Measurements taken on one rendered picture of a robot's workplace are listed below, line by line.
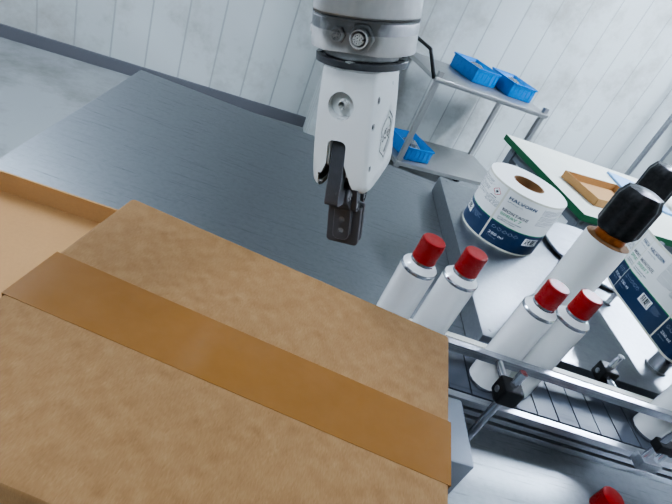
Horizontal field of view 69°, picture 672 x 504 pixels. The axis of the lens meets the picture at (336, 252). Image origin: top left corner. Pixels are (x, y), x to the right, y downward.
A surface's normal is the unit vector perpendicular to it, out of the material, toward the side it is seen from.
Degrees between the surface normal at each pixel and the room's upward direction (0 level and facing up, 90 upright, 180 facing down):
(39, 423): 0
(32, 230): 0
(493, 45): 90
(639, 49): 90
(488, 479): 0
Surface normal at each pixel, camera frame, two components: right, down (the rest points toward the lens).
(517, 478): 0.35, -0.77
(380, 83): 0.90, 0.19
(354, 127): -0.20, 0.45
